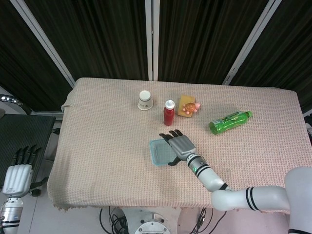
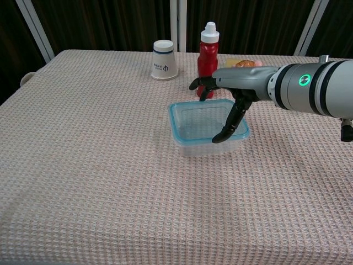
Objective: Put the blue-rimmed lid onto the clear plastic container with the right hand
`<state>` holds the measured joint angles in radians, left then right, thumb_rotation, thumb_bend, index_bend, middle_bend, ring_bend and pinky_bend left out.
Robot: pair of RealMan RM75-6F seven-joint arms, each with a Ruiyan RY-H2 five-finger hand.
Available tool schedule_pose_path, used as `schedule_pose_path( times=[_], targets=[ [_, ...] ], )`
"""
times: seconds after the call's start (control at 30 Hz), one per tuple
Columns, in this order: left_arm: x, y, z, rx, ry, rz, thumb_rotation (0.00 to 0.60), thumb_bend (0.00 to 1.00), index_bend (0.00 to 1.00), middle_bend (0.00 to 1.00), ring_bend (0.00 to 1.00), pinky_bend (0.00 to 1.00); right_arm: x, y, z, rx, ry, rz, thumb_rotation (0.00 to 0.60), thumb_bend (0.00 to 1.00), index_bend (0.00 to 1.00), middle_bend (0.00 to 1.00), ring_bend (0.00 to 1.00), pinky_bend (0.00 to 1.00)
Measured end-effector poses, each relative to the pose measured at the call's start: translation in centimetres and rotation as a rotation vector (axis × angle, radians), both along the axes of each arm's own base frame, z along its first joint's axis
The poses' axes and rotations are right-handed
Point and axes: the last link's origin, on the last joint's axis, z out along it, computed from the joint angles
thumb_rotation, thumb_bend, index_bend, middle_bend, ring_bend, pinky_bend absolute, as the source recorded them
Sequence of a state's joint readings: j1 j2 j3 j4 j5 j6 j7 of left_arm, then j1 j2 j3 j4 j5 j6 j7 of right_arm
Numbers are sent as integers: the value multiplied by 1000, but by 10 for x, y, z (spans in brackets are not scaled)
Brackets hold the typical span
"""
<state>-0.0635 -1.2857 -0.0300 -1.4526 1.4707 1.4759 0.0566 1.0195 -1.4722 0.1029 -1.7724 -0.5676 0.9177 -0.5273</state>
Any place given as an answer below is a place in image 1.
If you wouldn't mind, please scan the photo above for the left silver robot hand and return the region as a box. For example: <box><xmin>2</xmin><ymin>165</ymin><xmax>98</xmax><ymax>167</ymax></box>
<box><xmin>1</xmin><ymin>144</ymin><xmax>49</xmax><ymax>198</ymax></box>

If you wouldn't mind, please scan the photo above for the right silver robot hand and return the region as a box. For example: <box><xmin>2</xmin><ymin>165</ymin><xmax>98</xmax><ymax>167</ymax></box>
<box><xmin>158</xmin><ymin>130</ymin><xmax>197</xmax><ymax>167</ymax></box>

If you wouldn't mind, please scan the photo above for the teal container lid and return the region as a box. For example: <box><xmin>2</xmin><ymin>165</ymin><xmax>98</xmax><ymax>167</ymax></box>
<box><xmin>149</xmin><ymin>138</ymin><xmax>177</xmax><ymax>167</ymax></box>

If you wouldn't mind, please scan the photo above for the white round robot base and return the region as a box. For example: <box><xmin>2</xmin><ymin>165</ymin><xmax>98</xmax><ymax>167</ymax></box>
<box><xmin>121</xmin><ymin>207</ymin><xmax>181</xmax><ymax>234</ymax></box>

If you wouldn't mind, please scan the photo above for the red bottle white cap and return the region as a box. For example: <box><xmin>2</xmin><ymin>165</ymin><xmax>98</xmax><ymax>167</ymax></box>
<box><xmin>163</xmin><ymin>99</ymin><xmax>176</xmax><ymax>126</ymax></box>

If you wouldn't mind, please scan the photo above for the orange pink turtle toy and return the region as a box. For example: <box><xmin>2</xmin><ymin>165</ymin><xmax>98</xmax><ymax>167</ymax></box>
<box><xmin>182</xmin><ymin>102</ymin><xmax>201</xmax><ymax>115</ymax></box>

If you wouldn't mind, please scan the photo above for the black mesh chair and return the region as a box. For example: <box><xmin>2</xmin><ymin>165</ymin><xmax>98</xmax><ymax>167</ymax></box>
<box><xmin>0</xmin><ymin>114</ymin><xmax>57</xmax><ymax>187</ymax></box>

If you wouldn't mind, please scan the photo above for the yellow sponge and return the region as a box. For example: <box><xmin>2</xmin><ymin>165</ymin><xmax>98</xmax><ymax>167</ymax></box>
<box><xmin>177</xmin><ymin>95</ymin><xmax>196</xmax><ymax>118</ymax></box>

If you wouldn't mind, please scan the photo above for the green plastic drink bottle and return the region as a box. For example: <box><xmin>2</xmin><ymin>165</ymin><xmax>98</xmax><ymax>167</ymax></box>
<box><xmin>209</xmin><ymin>110</ymin><xmax>254</xmax><ymax>136</ymax></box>

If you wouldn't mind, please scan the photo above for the white paper cup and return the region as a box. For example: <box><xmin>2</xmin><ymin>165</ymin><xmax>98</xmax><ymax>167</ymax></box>
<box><xmin>137</xmin><ymin>90</ymin><xmax>155</xmax><ymax>111</ymax></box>

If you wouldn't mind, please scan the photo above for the pink waffle tablecloth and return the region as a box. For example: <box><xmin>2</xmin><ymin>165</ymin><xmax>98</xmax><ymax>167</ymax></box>
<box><xmin>46</xmin><ymin>77</ymin><xmax>312</xmax><ymax>213</ymax></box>

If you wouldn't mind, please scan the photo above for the chrome metal fixture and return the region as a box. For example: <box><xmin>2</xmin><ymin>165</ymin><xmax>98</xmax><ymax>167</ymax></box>
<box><xmin>0</xmin><ymin>94</ymin><xmax>32</xmax><ymax>117</ymax></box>

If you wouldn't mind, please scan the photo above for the dark pleated curtain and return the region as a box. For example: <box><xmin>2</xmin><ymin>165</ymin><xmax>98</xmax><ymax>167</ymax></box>
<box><xmin>0</xmin><ymin>0</ymin><xmax>312</xmax><ymax>117</ymax></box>

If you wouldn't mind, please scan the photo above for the black cable bundle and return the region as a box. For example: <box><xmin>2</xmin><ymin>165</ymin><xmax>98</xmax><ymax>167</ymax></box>
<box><xmin>191</xmin><ymin>207</ymin><xmax>215</xmax><ymax>234</ymax></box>
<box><xmin>99</xmin><ymin>206</ymin><xmax>130</xmax><ymax>234</ymax></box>

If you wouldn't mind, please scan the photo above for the white frame post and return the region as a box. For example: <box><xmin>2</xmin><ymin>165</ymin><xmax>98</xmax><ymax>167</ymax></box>
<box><xmin>9</xmin><ymin>0</ymin><xmax>75</xmax><ymax>88</ymax></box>
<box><xmin>145</xmin><ymin>0</ymin><xmax>160</xmax><ymax>81</ymax></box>
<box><xmin>223</xmin><ymin>0</ymin><xmax>283</xmax><ymax>85</ymax></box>

